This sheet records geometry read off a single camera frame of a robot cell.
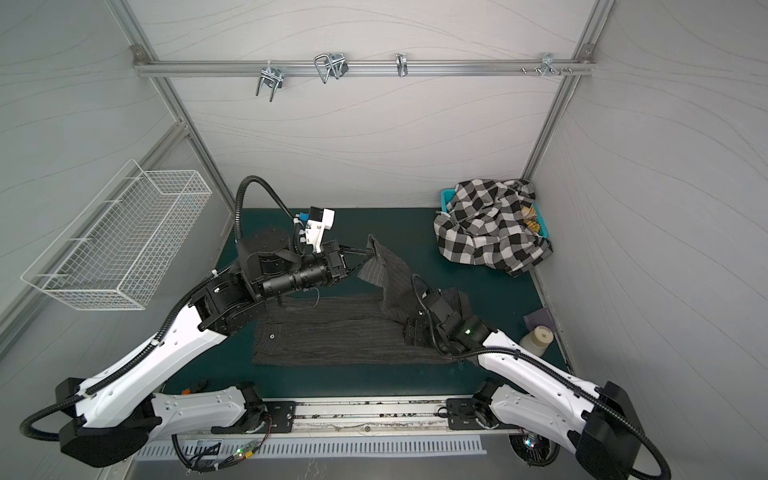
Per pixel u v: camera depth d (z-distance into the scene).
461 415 0.73
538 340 0.76
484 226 1.04
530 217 1.04
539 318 0.87
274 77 0.80
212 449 0.72
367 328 0.87
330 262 0.48
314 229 0.54
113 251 0.67
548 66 0.77
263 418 0.66
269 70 0.78
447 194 1.13
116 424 0.40
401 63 0.74
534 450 0.72
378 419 0.75
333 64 0.77
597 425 0.39
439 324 0.59
